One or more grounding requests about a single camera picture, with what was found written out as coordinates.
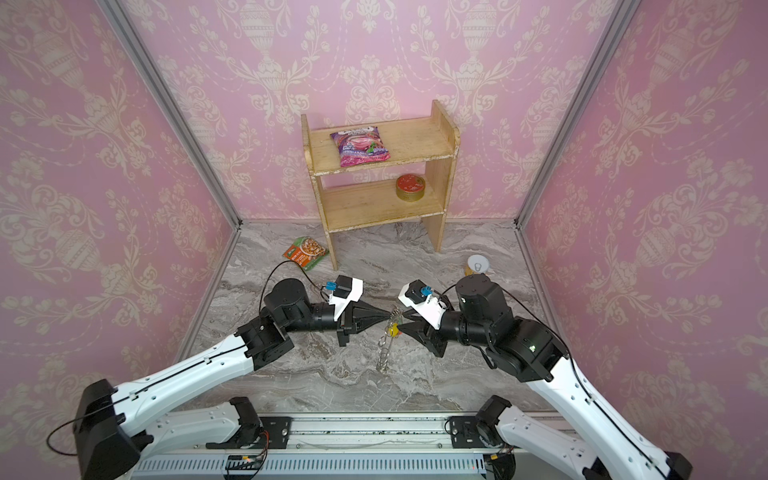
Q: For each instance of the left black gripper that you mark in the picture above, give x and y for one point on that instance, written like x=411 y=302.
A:
x=352 y=320

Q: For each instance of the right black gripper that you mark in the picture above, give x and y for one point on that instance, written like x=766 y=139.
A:
x=433 y=330

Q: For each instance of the metal ring plate with keyrings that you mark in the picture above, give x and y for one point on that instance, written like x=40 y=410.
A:
x=385 y=342

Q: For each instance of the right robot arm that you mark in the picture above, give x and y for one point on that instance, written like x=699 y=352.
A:
x=605 y=446

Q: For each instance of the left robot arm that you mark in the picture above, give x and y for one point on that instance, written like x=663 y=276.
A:
x=116 y=426

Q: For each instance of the green orange soup packet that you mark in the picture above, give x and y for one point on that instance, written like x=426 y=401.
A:
x=306 y=252

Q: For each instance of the small yellow pull-tab can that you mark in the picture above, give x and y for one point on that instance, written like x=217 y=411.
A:
x=476 y=264

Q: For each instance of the round red-lid tin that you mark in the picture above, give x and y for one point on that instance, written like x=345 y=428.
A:
x=410 y=187

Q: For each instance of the purple snack bag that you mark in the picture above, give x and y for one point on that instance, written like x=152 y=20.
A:
x=360 y=146

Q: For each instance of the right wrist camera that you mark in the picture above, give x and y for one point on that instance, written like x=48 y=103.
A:
x=424 y=301

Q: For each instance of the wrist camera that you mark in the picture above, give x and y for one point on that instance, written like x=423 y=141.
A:
x=424 y=301
x=342 y=292

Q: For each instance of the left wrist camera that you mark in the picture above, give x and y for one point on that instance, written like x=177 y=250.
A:
x=342 y=292

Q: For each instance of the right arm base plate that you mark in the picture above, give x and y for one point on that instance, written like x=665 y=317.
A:
x=467 y=432

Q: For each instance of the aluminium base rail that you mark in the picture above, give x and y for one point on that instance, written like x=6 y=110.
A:
x=358 y=446

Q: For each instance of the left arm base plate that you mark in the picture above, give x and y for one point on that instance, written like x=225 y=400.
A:
x=273 y=432

